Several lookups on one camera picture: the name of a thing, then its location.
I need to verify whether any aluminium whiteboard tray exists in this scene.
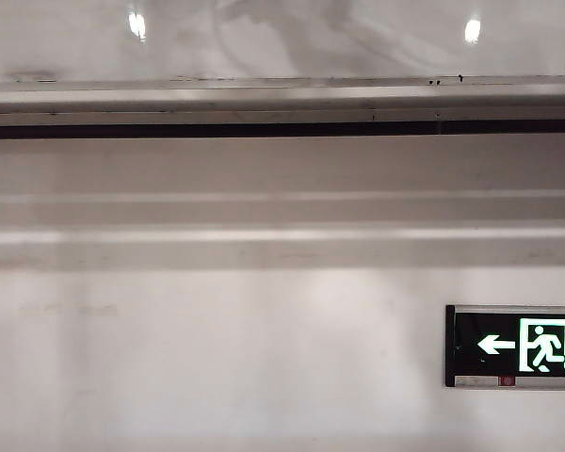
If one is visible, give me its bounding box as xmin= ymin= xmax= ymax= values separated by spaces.
xmin=0 ymin=74 xmax=565 ymax=141

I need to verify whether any white whiteboard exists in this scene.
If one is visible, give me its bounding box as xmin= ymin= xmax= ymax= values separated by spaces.
xmin=0 ymin=0 xmax=565 ymax=86

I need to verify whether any green illuminated exit sign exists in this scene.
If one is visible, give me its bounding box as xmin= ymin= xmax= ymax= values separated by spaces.
xmin=444 ymin=304 xmax=565 ymax=390

